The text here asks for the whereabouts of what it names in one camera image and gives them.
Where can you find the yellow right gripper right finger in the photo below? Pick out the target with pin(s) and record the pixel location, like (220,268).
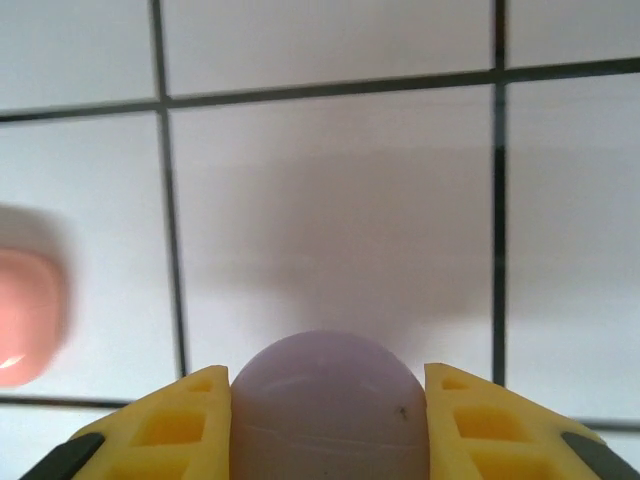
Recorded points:
(440,440)

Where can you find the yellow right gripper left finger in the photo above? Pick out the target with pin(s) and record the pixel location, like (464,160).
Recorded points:
(215,440)

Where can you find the purple earbud charging case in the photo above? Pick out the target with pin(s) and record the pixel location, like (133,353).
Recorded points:
(330,400)

